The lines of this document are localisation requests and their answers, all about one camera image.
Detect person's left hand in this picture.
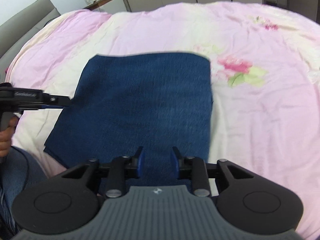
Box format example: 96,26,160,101
0,116,19,158

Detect pink floral bed cover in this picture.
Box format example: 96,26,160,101
5,2,319,239

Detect blue denim jeans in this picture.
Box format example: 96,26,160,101
44,53,213,186

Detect white wooden-top nightstand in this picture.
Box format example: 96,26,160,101
85,0,129,14

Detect person's blue jeans leg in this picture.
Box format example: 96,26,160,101
1,147,47,239

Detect grey padded headboard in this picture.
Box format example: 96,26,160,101
1,0,60,82

